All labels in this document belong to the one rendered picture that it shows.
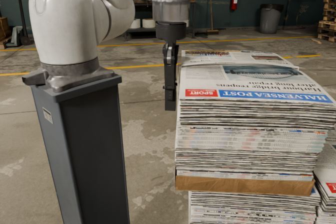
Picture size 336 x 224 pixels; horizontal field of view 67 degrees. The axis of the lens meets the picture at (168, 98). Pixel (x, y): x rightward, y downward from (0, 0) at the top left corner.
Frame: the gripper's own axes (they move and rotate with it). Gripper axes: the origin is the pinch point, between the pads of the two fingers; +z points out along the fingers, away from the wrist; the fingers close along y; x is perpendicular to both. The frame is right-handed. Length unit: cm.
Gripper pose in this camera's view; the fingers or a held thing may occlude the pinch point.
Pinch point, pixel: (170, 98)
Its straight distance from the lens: 69.6
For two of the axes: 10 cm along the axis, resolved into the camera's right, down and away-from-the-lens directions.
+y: 0.9, -4.1, 9.1
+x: -10.0, -0.4, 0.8
